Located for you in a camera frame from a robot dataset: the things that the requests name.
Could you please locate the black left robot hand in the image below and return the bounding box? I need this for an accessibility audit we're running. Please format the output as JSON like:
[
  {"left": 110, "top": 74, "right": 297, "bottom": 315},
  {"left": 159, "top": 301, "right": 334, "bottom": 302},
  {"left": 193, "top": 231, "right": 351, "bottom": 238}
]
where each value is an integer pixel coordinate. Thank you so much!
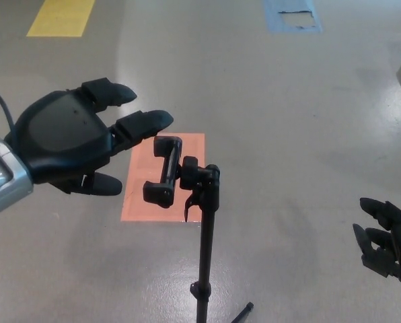
[{"left": 3, "top": 77, "right": 174, "bottom": 197}]

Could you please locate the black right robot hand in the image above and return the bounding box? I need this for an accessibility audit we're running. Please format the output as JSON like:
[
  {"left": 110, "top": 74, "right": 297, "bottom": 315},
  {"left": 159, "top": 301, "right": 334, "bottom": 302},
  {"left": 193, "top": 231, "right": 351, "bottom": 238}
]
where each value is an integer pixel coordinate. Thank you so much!
[{"left": 352, "top": 197, "right": 401, "bottom": 284}]

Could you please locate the black phone stand tripod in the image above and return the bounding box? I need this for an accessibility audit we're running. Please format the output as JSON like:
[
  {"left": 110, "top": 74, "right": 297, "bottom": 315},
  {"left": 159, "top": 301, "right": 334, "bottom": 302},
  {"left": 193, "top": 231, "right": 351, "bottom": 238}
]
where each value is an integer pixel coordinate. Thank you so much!
[{"left": 142, "top": 135, "right": 254, "bottom": 323}]

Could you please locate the yellow floor marking sheet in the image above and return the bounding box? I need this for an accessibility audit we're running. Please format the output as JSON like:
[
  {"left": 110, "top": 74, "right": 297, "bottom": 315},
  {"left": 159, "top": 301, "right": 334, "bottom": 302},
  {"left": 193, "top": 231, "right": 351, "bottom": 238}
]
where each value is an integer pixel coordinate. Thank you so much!
[{"left": 26, "top": 0, "right": 97, "bottom": 38}]

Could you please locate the orange floor marking sheet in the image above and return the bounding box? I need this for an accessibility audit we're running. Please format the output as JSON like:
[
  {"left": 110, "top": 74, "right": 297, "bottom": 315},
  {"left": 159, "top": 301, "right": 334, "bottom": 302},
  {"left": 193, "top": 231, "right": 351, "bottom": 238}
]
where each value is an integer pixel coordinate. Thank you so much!
[{"left": 120, "top": 133, "right": 206, "bottom": 223}]

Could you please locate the torn blue floor marking sheet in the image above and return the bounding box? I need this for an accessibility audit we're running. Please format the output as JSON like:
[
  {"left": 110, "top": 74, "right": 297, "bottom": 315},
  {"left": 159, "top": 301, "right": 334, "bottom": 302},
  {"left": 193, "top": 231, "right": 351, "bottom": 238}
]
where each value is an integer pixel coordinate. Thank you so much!
[{"left": 262, "top": 0, "right": 324, "bottom": 34}]

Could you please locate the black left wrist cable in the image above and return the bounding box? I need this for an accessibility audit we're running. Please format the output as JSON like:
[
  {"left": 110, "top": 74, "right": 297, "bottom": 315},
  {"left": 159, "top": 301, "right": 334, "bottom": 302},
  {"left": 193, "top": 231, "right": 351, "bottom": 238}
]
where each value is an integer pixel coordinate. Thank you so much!
[{"left": 0, "top": 84, "right": 15, "bottom": 132}]

